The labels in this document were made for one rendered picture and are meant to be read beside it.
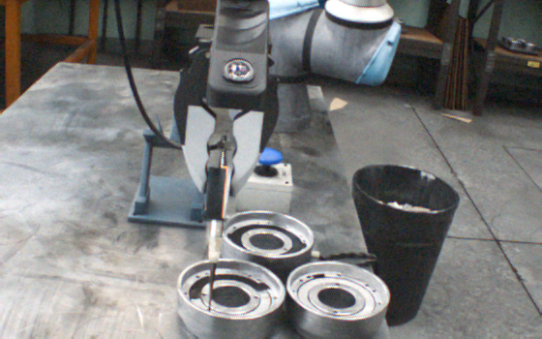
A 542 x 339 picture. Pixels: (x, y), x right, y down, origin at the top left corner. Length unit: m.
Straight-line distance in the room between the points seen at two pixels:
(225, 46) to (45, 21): 4.42
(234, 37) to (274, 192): 0.36
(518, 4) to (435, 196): 3.09
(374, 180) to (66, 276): 1.50
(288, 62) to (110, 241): 0.50
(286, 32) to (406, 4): 3.68
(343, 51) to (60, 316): 0.66
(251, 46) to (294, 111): 0.65
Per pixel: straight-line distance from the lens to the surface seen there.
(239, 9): 0.56
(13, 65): 2.69
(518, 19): 5.04
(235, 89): 0.50
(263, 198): 0.86
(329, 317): 0.62
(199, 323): 0.61
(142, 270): 0.73
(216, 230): 0.62
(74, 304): 0.67
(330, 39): 1.10
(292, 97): 1.15
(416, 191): 2.14
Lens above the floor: 1.20
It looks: 23 degrees down
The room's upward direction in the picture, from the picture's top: 8 degrees clockwise
